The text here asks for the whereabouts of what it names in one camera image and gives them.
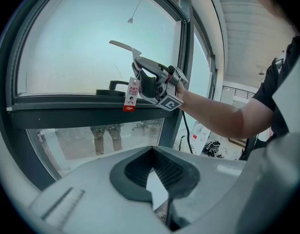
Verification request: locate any person's right forearm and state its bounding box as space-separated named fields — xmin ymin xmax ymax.
xmin=176 ymin=83 xmax=275 ymax=140

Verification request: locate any small window glass pane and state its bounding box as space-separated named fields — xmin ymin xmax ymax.
xmin=26 ymin=117 xmax=165 ymax=178

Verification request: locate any large window glass pane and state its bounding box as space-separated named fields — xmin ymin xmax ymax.
xmin=17 ymin=0 xmax=183 ymax=98

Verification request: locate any hanging cord with cone weight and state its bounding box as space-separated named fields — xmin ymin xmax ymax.
xmin=127 ymin=0 xmax=150 ymax=24

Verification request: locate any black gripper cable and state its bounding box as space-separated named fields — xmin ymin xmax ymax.
xmin=181 ymin=110 xmax=194 ymax=154

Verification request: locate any person's head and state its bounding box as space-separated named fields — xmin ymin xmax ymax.
xmin=233 ymin=0 xmax=300 ymax=35

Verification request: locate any narrow window glass pane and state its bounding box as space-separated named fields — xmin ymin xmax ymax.
xmin=188 ymin=32 xmax=212 ymax=99

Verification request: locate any black bag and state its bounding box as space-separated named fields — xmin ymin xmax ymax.
xmin=203 ymin=140 xmax=225 ymax=158

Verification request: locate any white box with red label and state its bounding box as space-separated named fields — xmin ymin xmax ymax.
xmin=190 ymin=122 xmax=212 ymax=154

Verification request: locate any red and white hang tag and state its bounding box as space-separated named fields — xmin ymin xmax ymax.
xmin=122 ymin=77 xmax=141 ymax=113

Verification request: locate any dark metal railing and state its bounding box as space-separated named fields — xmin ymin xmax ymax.
xmin=222 ymin=85 xmax=258 ymax=100

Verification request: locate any black window handle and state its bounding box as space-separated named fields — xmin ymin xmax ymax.
xmin=95 ymin=80 xmax=126 ymax=98

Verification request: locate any dark grey window frame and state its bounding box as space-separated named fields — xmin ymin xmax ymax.
xmin=0 ymin=0 xmax=218 ymax=192

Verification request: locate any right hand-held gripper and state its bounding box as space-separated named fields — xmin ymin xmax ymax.
xmin=133 ymin=57 xmax=189 ymax=112

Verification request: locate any grey squeegee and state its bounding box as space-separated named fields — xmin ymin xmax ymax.
xmin=109 ymin=40 xmax=143 ymax=79

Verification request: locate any person's black shirt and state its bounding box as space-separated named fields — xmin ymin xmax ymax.
xmin=251 ymin=35 xmax=300 ymax=141

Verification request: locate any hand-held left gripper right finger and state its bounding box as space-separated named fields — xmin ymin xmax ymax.
xmin=152 ymin=145 xmax=247 ymax=234

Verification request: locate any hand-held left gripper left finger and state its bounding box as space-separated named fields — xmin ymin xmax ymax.
xmin=28 ymin=145 xmax=166 ymax=234

